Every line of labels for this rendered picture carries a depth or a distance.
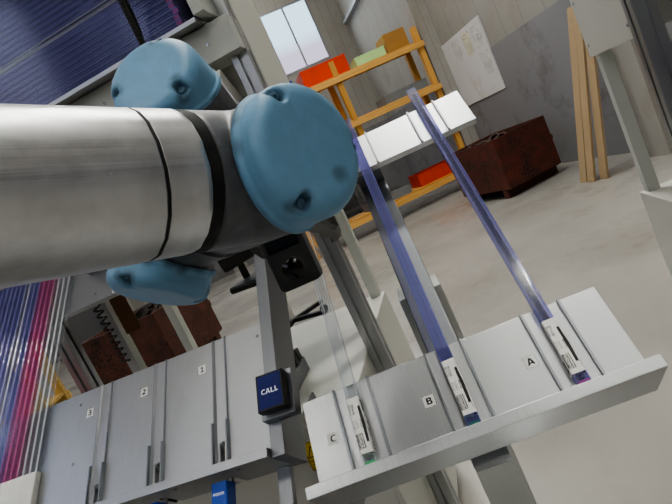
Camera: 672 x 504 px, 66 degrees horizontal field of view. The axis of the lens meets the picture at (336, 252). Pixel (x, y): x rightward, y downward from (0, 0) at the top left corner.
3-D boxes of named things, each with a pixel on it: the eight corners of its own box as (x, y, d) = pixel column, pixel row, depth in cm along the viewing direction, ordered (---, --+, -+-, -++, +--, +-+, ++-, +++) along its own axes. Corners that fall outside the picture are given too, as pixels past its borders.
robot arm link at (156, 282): (140, 268, 30) (172, 106, 33) (84, 293, 38) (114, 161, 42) (255, 296, 35) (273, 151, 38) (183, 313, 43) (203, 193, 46)
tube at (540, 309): (597, 392, 48) (597, 388, 47) (582, 397, 49) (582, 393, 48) (416, 92, 80) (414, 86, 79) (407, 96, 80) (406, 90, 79)
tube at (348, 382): (382, 472, 51) (379, 470, 50) (369, 477, 51) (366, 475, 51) (288, 153, 82) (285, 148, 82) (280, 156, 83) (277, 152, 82)
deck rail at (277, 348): (308, 462, 69) (285, 453, 64) (295, 466, 69) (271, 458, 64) (264, 120, 111) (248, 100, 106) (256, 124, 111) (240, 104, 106)
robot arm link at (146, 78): (90, 130, 37) (114, 34, 40) (174, 194, 47) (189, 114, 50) (185, 120, 35) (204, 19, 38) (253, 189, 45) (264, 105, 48)
